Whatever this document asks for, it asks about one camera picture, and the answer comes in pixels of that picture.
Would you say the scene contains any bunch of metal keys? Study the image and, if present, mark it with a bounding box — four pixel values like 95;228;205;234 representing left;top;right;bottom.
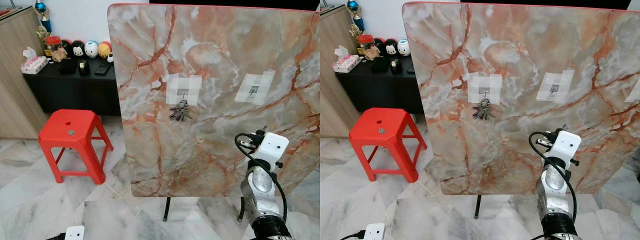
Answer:
472;98;496;121
169;99;193;122

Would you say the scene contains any light wooden cabinet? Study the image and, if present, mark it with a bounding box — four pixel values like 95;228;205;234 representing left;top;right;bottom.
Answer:
0;6;49;140
320;5;357;138

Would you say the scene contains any red plastic stool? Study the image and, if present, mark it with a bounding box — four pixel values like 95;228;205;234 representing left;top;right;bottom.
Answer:
348;107;428;183
38;109;114;185

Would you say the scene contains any pink tissue pack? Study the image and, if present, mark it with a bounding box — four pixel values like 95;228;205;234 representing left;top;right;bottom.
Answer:
332;45;362;73
21;46;49;75

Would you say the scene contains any clear tape patch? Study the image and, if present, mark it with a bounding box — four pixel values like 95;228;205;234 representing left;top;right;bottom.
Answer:
536;69;576;104
166;74;203;106
235;70;276;106
467;73;503;105

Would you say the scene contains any low black console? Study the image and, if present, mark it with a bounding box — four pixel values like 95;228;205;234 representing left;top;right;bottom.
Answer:
22;57;121;117
334;55;426;115

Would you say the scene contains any black wallet case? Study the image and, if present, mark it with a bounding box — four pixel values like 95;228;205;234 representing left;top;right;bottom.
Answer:
371;56;390;73
58;58;77;75

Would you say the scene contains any clear jar with red lid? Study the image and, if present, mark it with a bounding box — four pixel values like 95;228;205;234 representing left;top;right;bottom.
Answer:
44;36;68;62
357;34;381;61

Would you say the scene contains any small gold trophy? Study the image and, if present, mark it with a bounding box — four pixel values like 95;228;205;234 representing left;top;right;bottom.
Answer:
36;26;50;48
349;25;363;48

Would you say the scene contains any tall blue gold trophy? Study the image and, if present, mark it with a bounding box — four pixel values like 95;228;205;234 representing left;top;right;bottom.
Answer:
34;0;52;33
346;0;366;32

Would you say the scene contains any orange marble pattern table top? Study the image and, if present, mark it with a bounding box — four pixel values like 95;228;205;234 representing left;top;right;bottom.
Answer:
106;2;321;198
401;1;640;196

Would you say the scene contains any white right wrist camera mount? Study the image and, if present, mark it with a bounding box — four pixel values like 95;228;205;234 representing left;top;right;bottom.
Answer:
255;132;290;168
547;130;582;166

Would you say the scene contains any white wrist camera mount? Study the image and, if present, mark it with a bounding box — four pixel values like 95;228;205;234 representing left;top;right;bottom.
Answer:
255;132;290;168
547;130;582;166
64;225;86;240
363;222;386;240

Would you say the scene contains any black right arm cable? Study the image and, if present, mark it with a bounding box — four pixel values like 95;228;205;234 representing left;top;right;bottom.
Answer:
528;130;578;223
234;131;288;223

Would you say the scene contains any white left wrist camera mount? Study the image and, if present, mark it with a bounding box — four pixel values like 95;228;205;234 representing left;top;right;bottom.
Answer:
64;225;86;240
363;222;386;240

